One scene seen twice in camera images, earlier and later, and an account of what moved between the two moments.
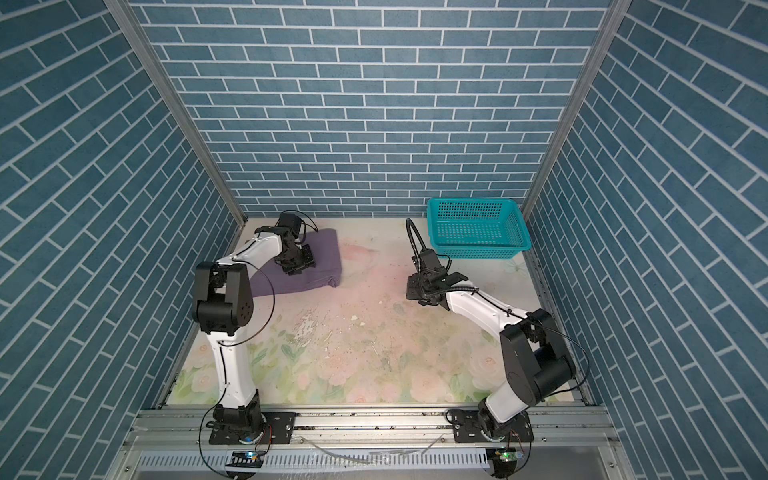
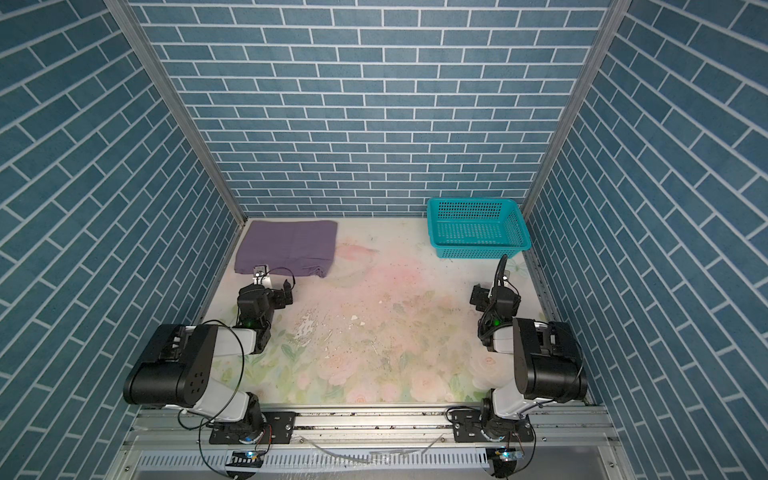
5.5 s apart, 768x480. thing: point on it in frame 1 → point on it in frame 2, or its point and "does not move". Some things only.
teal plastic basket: x=477 y=228 does not move
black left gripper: x=308 y=259 → x=279 y=300
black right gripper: x=411 y=288 → x=484 y=294
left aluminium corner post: x=125 y=11 does not move
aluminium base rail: x=550 y=428 does not move
